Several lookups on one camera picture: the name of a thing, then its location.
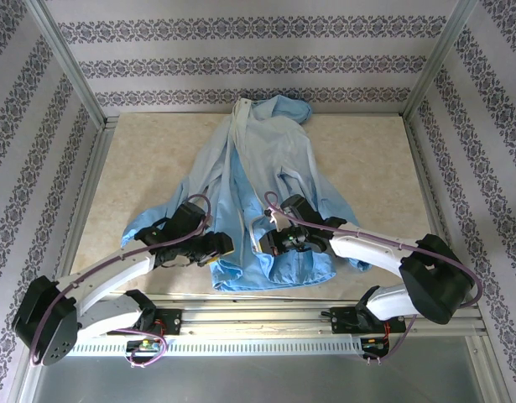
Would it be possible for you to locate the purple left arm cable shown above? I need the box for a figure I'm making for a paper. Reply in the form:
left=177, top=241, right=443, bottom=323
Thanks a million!
left=29, top=193, right=212, bottom=370

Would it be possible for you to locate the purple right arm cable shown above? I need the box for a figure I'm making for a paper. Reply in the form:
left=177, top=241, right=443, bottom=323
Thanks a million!
left=263, top=191, right=482, bottom=365

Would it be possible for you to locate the light blue zip jacket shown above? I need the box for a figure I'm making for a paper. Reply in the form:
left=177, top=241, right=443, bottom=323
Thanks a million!
left=121, top=94, right=370, bottom=293

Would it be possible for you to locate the aluminium frame post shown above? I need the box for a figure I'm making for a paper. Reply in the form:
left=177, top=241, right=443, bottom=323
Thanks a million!
left=402, top=0, right=481, bottom=121
left=25, top=0, right=107, bottom=129

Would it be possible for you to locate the small connector board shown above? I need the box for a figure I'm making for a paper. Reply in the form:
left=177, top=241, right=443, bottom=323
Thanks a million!
left=126, top=338, right=163, bottom=353
left=361, top=337, right=389, bottom=352

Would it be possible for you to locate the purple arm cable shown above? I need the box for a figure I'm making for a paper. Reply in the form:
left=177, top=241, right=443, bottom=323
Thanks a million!
left=263, top=191, right=482, bottom=365
left=29, top=193, right=212, bottom=370

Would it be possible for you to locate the aluminium side rail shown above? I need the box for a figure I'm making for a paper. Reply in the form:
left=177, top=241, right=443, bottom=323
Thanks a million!
left=51, top=117, right=118, bottom=290
left=402, top=115, right=468, bottom=301

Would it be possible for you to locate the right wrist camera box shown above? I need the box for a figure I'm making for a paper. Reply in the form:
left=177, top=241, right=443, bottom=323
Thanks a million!
left=263, top=207, right=289, bottom=231

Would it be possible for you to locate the white slotted cable duct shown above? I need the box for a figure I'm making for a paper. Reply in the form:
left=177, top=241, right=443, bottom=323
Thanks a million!
left=70, top=338, right=364, bottom=358

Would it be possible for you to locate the shiny metal sheet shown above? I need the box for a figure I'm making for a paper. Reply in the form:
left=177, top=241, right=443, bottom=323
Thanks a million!
left=16, top=335, right=500, bottom=403

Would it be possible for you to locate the aluminium front rail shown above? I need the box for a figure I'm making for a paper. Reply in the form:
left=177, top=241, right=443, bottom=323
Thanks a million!
left=29, top=293, right=492, bottom=337

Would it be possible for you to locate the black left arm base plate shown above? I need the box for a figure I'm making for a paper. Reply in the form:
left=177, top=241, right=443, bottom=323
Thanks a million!
left=131, top=308, right=183, bottom=337

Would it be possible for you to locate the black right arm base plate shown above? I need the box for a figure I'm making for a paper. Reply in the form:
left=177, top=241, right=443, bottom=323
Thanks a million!
left=331, top=305, right=408, bottom=335

